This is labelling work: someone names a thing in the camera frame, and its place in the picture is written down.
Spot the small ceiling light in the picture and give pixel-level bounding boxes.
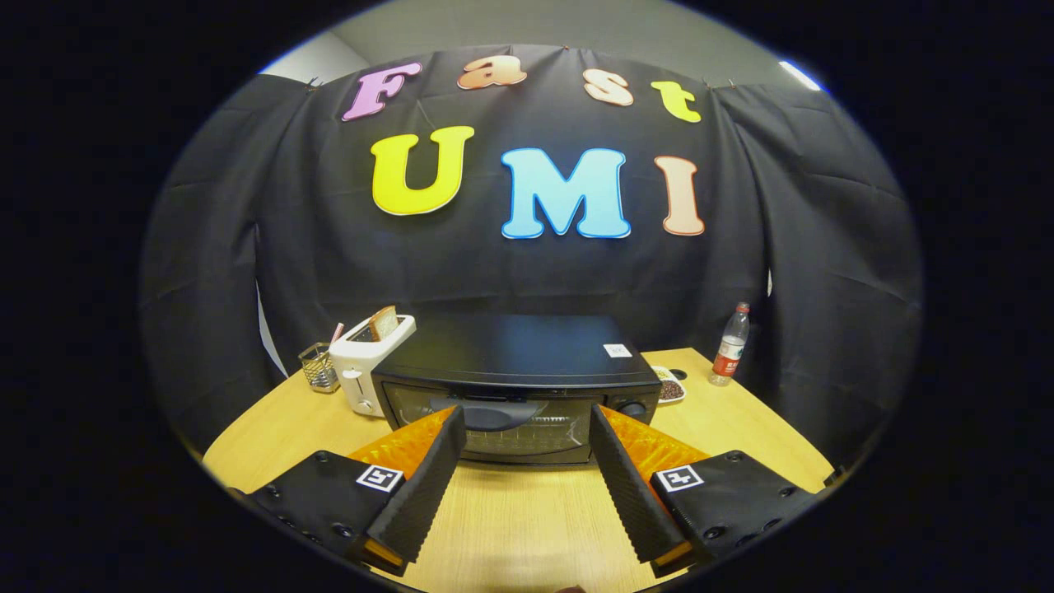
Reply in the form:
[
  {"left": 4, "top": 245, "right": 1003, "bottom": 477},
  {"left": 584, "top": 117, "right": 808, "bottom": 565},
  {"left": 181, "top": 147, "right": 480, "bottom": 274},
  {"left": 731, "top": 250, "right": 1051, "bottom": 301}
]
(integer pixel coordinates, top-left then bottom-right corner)
[{"left": 778, "top": 59, "right": 824, "bottom": 93}]

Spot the wire mesh holder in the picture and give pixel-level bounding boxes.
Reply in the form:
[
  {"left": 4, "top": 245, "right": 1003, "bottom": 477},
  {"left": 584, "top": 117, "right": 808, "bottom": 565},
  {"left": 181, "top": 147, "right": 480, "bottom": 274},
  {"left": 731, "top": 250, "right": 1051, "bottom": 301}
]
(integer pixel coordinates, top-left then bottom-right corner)
[{"left": 297, "top": 342, "right": 340, "bottom": 394}]

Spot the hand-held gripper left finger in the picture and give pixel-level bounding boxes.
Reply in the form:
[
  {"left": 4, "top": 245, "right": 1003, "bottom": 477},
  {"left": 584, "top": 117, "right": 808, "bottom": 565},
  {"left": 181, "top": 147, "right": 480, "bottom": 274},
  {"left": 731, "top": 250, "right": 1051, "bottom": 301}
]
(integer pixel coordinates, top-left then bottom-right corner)
[{"left": 226, "top": 404, "right": 468, "bottom": 577}]

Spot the white divided bean dish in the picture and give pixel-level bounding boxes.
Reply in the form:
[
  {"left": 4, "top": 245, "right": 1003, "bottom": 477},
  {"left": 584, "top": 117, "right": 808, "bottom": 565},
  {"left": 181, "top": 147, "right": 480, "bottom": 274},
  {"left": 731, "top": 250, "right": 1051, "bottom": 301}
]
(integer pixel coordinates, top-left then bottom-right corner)
[{"left": 649, "top": 365, "right": 688, "bottom": 405}]

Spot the black toaster oven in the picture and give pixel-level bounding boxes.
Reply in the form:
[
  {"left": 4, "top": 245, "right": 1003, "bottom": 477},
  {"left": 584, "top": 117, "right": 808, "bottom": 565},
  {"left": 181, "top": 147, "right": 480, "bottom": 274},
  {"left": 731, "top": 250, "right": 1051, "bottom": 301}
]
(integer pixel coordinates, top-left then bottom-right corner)
[{"left": 371, "top": 313, "right": 664, "bottom": 466}]

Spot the white pop-up toaster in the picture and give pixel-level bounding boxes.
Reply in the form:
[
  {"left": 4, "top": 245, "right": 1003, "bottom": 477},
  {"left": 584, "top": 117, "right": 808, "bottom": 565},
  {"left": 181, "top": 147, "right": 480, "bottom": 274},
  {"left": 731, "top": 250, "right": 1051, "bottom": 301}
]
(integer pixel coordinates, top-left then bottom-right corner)
[{"left": 329, "top": 313, "right": 417, "bottom": 418}]

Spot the clear plastic water bottle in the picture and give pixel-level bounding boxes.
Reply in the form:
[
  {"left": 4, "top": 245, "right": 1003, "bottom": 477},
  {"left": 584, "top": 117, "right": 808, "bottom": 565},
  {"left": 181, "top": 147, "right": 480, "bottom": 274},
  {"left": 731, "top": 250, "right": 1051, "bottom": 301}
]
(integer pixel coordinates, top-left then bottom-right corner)
[{"left": 709, "top": 302, "right": 752, "bottom": 388}]

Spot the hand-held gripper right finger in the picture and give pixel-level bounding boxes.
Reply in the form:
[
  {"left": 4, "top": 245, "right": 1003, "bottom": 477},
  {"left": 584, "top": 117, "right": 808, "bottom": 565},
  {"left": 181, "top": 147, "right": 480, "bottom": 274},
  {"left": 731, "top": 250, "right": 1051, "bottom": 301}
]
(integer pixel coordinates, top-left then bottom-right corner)
[{"left": 589, "top": 404, "right": 824, "bottom": 579}]

